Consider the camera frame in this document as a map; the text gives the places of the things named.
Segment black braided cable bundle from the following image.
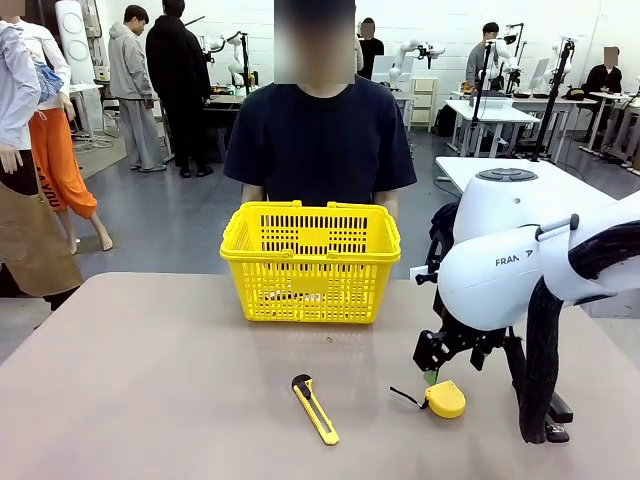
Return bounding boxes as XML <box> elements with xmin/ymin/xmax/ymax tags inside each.
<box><xmin>517</xmin><ymin>222</ymin><xmax>640</xmax><ymax>445</ymax></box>

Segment person in black jacket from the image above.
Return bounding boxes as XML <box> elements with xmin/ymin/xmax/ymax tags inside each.
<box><xmin>145</xmin><ymin>0</ymin><xmax>215</xmax><ymax>179</ymax></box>

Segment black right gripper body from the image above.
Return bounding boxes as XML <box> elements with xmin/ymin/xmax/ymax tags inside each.
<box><xmin>438</xmin><ymin>313</ymin><xmax>507</xmax><ymax>360</ymax></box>

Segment thin black tripod stand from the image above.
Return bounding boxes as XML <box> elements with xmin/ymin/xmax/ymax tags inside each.
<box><xmin>469</xmin><ymin>43</ymin><xmax>496</xmax><ymax>156</ymax></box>

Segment person in navy t-shirt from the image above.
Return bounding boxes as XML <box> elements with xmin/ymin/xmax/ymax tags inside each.
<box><xmin>223</xmin><ymin>0</ymin><xmax>419</xmax><ymax>281</ymax></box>

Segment black stapler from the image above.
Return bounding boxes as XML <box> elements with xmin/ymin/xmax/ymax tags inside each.
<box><xmin>510</xmin><ymin>372</ymin><xmax>574</xmax><ymax>444</ymax></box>

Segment long white background desk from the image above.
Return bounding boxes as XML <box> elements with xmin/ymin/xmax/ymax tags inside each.
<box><xmin>514</xmin><ymin>94</ymin><xmax>600</xmax><ymax>164</ymax></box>

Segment standing background person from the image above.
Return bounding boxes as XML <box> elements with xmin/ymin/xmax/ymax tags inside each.
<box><xmin>357</xmin><ymin>17</ymin><xmax>386</xmax><ymax>81</ymax></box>

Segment person in grey hoodie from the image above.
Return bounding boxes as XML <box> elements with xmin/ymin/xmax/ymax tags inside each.
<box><xmin>107</xmin><ymin>4</ymin><xmax>169</xmax><ymax>174</ymax></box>

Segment white drawer cabinet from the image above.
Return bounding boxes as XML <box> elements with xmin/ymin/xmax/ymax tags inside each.
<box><xmin>409</xmin><ymin>77</ymin><xmax>439</xmax><ymax>134</ymax></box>

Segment mannequin striped shirt brown apron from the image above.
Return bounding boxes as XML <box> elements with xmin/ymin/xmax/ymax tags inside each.
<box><xmin>0</xmin><ymin>0</ymin><xmax>85</xmax><ymax>314</ymax></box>

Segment seated person in black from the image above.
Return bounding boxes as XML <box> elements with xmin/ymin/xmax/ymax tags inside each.
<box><xmin>573</xmin><ymin>45</ymin><xmax>625</xmax><ymax>144</ymax></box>

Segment tall black tripod stand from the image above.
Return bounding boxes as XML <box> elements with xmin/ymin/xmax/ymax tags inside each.
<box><xmin>529</xmin><ymin>39</ymin><xmax>575</xmax><ymax>164</ymax></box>

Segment white computer monitor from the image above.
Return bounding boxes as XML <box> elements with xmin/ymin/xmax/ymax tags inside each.
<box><xmin>529</xmin><ymin>58</ymin><xmax>551</xmax><ymax>94</ymax></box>

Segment yellow tape measure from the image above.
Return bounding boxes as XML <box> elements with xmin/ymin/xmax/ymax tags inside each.
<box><xmin>389</xmin><ymin>379</ymin><xmax>467</xmax><ymax>420</ymax></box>

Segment yellow utility knife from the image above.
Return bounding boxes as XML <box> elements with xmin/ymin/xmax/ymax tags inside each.
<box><xmin>291</xmin><ymin>374</ymin><xmax>341</xmax><ymax>446</ymax></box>

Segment mannequin with orange pants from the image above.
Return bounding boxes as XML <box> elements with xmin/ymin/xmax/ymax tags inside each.
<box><xmin>19</xmin><ymin>22</ymin><xmax>114</xmax><ymax>256</ymax></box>

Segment white standing air conditioner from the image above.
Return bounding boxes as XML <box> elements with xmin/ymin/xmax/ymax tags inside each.
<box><xmin>54</xmin><ymin>0</ymin><xmax>97</xmax><ymax>86</ymax></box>

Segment person in grey jacket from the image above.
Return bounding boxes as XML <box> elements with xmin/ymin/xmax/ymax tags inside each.
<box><xmin>466</xmin><ymin>22</ymin><xmax>501</xmax><ymax>92</ymax></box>

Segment black backpack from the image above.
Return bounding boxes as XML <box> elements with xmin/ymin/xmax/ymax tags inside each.
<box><xmin>424</xmin><ymin>202</ymin><xmax>460</xmax><ymax>274</ymax></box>

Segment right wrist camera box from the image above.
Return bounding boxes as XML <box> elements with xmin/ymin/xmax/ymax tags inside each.
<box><xmin>409</xmin><ymin>264</ymin><xmax>441</xmax><ymax>287</ymax></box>

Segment yellow plastic shopping basket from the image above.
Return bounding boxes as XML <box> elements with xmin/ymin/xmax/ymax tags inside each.
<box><xmin>219</xmin><ymin>200</ymin><xmax>402</xmax><ymax>325</ymax></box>

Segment person's left forearm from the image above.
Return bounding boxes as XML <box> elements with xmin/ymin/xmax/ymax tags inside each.
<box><xmin>374</xmin><ymin>188</ymin><xmax>401</xmax><ymax>221</ymax></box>

